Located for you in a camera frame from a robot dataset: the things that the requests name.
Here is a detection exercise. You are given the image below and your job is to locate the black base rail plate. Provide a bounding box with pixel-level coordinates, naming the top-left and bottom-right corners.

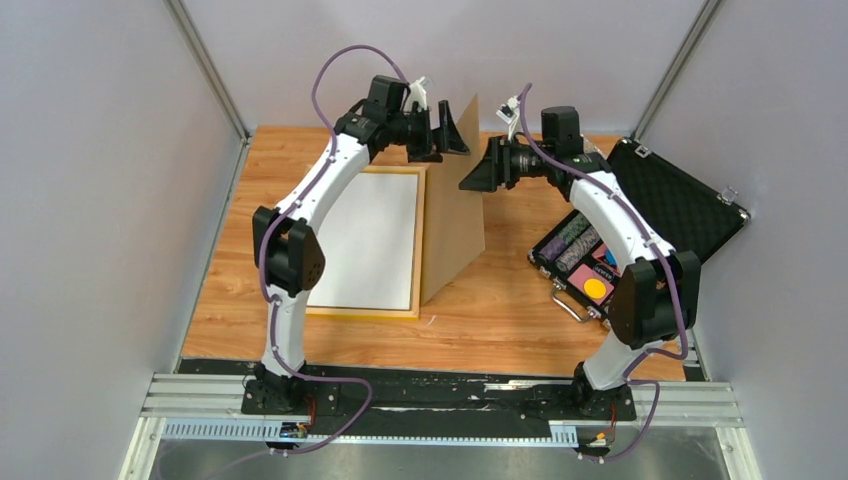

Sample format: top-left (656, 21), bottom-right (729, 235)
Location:
top-left (173, 357), bottom-right (707, 442)

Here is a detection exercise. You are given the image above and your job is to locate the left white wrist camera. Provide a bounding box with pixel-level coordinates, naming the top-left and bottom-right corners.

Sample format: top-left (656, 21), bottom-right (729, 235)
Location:
top-left (404, 76), bottom-right (432, 112)

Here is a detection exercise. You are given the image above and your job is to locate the purple cable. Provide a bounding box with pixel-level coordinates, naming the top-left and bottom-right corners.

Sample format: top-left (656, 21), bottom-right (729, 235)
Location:
top-left (515, 82), bottom-right (692, 464)
top-left (153, 44), bottom-right (412, 480)

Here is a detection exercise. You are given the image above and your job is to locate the brown cardboard backing board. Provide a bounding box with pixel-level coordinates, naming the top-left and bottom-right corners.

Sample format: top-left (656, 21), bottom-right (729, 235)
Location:
top-left (420, 95), bottom-right (485, 305)

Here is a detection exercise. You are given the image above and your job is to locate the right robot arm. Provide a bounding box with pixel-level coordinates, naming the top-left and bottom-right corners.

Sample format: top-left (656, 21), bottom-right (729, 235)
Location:
top-left (459, 98), bottom-right (701, 420)

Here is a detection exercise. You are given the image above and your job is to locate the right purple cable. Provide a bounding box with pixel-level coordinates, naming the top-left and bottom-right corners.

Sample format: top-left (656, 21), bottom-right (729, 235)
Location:
top-left (515, 82), bottom-right (692, 464)

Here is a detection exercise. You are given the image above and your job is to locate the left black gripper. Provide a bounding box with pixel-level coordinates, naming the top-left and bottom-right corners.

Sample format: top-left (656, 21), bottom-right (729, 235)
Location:
top-left (386, 100), bottom-right (469, 163)

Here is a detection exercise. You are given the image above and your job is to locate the yellow round chip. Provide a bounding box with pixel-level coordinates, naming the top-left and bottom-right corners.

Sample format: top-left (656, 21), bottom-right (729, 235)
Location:
top-left (583, 278), bottom-right (608, 300)

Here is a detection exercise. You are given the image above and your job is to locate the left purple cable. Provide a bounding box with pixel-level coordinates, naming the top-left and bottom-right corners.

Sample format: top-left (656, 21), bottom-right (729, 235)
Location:
top-left (153, 44), bottom-right (412, 480)

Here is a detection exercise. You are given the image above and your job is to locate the black aluminium chip case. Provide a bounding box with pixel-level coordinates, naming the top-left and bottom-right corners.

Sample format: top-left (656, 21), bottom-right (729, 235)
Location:
top-left (528, 139), bottom-right (749, 325)

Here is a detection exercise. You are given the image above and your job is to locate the yellow wooden picture frame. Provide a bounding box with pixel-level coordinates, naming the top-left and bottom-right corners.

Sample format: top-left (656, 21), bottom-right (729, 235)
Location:
top-left (304, 164), bottom-right (429, 323)

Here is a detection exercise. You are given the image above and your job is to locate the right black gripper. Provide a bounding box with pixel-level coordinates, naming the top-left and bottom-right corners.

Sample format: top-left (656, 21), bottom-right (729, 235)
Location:
top-left (459, 135), bottom-right (553, 193)

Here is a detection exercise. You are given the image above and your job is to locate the sunset landscape photo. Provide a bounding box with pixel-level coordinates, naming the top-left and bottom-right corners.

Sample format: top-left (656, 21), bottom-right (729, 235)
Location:
top-left (307, 173), bottom-right (420, 311)

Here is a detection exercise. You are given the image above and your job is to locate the blue round chip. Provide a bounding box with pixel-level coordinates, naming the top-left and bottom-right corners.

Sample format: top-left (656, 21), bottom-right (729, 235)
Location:
top-left (604, 249), bottom-right (618, 267)

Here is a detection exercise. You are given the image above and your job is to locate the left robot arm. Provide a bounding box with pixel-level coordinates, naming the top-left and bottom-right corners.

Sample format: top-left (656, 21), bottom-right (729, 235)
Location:
top-left (246, 75), bottom-right (470, 413)

